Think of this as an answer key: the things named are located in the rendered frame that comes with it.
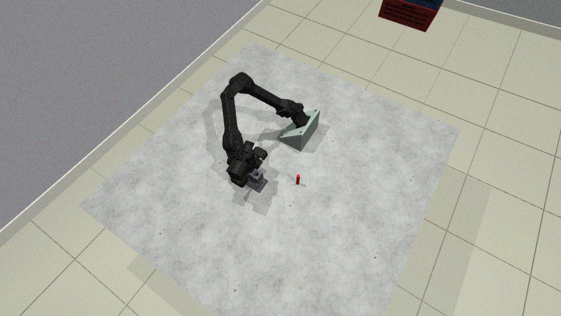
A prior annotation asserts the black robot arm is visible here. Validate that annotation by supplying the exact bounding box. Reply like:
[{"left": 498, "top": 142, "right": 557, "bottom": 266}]
[{"left": 220, "top": 72, "right": 311, "bottom": 181}]

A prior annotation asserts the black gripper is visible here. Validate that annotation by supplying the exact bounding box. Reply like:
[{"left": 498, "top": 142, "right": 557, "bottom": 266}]
[{"left": 230, "top": 147, "right": 267, "bottom": 188}]

